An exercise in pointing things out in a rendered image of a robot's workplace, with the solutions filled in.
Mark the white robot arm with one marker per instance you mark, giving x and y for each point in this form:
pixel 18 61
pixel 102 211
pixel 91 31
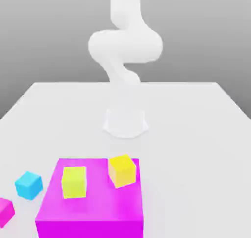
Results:
pixel 125 46

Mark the small yellow cube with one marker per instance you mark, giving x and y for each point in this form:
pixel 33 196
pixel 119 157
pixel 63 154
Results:
pixel 122 171

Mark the small lime cube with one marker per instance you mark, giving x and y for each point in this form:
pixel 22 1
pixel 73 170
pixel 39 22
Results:
pixel 74 183

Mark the small cyan cube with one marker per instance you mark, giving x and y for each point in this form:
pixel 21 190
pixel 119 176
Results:
pixel 29 185

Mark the small pink cube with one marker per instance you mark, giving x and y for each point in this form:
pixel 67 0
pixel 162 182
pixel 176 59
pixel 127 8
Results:
pixel 5 211

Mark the large magenta box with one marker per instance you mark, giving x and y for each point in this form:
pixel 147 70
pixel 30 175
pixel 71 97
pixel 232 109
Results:
pixel 98 212

